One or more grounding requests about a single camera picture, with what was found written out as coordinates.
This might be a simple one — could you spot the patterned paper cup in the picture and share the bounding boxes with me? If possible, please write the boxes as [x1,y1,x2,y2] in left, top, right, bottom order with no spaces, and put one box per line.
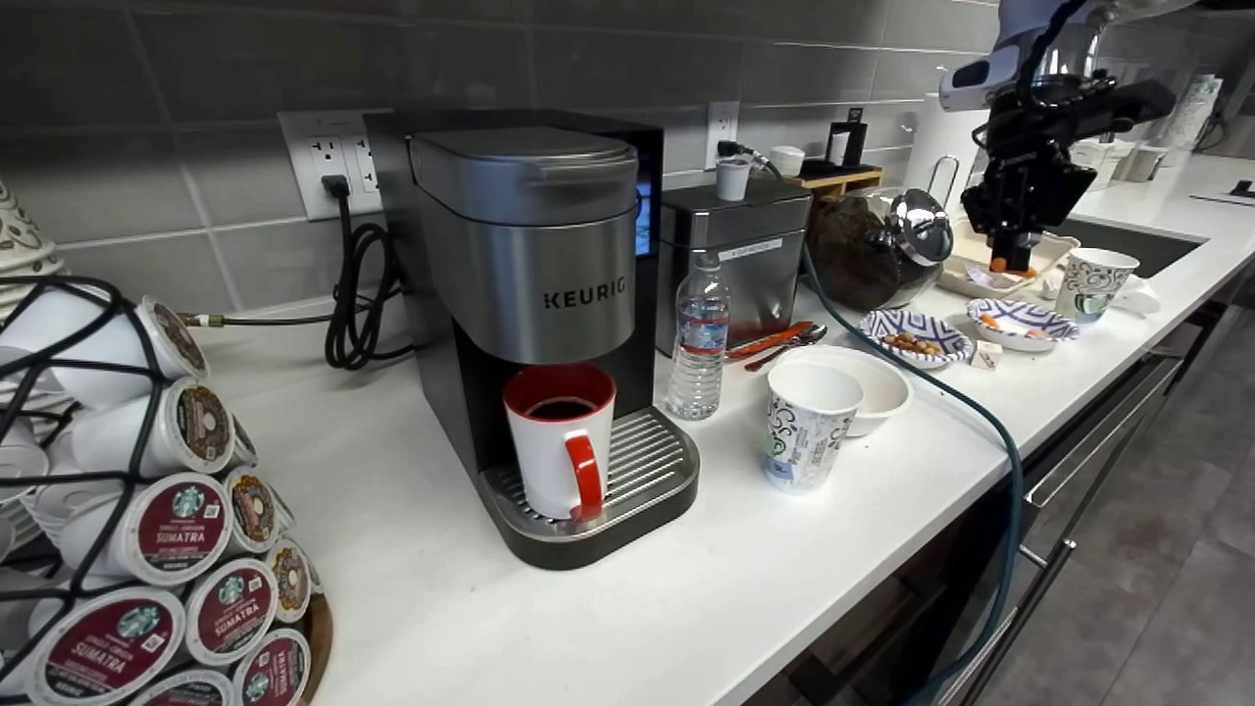
[1051,244,1146,328]
[762,358,867,495]

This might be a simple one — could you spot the dark glass bottle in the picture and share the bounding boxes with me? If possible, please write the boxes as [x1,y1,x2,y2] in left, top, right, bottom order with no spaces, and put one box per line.
[824,103,871,175]

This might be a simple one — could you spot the metal cabinet handle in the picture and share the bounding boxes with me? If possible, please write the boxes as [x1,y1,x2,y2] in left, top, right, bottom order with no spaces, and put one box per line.
[957,531,1082,706]

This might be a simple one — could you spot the stacked patterned cups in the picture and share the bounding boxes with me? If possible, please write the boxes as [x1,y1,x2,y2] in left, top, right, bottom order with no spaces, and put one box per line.
[0,185,64,286]

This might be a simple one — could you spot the silver Keurig coffee machine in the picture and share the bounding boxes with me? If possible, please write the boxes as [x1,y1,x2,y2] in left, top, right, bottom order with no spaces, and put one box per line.
[361,108,705,574]

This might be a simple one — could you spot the dark kitchen sink basin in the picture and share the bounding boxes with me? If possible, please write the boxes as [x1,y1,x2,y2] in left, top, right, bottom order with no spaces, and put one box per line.
[1055,212,1209,282]

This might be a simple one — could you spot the wooden tray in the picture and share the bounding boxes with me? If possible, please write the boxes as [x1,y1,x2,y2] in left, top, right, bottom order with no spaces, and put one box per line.
[796,162,885,200]

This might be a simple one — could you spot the black power cord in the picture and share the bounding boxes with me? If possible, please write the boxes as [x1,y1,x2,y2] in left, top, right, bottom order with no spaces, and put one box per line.
[179,171,410,378]

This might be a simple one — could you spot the blue patterned bowl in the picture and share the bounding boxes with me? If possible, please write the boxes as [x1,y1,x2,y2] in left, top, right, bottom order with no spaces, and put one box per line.
[860,307,979,378]

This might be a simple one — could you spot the black wire pod rack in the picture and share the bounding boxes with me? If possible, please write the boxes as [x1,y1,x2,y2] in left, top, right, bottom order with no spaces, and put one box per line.
[0,272,339,706]

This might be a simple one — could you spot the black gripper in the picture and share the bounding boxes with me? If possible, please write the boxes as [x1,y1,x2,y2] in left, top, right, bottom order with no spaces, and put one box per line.
[961,73,1179,280]

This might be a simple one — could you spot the red and white mug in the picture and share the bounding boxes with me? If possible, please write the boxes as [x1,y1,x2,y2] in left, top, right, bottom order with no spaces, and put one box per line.
[499,362,618,531]

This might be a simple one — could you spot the small white wall outlet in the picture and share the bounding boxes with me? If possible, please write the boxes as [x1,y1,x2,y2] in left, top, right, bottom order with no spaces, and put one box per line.
[698,99,744,171]

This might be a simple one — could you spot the grey-blue cable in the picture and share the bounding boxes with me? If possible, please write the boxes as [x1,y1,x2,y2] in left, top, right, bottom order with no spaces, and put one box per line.
[731,138,1026,706]

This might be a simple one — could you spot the metal drawer handle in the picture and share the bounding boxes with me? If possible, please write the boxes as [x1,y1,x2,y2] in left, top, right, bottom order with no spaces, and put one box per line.
[1021,349,1188,515]

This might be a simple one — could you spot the patterned bowl with orange food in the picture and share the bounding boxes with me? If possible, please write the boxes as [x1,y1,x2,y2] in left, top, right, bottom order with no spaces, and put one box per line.
[963,291,1078,358]

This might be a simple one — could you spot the brown lid coffee pod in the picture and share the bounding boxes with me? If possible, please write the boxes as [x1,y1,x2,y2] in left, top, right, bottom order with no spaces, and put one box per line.
[69,378,238,481]
[123,295,213,383]
[221,464,286,559]
[263,533,318,630]

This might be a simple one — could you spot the plain white bowl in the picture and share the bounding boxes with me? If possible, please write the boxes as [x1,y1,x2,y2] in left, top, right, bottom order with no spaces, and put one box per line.
[793,341,919,444]

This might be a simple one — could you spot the small white cup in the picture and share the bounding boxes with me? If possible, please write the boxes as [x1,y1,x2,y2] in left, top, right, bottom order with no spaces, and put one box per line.
[766,141,810,185]
[710,150,758,208]

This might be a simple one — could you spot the white paper towel roll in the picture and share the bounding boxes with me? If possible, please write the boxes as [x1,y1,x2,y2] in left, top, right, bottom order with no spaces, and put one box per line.
[902,87,995,215]

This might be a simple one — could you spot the white wall outlet plate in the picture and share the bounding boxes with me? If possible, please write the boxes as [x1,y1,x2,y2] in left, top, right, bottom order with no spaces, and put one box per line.
[276,104,387,225]

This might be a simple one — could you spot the dark kettle with silver lid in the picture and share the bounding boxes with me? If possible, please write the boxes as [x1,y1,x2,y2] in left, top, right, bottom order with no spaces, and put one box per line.
[801,185,961,317]

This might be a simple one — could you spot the white dish rack items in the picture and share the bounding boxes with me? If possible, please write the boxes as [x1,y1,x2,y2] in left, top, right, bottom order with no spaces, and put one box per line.
[1090,66,1226,195]

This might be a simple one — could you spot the Starbucks maroon lid coffee pod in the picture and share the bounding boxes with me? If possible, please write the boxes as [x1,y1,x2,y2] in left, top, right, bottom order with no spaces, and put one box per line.
[23,584,188,706]
[179,558,284,669]
[76,472,238,592]
[229,622,318,706]

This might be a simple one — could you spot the clear plastic water bottle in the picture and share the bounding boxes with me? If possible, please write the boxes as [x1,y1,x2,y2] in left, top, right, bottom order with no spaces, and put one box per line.
[661,244,735,426]

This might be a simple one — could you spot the silver box appliance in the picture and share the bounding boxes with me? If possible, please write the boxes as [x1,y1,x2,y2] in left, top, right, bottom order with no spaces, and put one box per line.
[656,171,814,358]

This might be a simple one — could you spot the orange stick object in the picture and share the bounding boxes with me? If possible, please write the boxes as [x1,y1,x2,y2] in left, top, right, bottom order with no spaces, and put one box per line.
[725,317,824,365]
[742,323,833,378]

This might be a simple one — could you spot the cream cutting board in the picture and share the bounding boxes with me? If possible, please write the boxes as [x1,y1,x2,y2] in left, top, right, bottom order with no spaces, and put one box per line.
[937,229,1082,300]

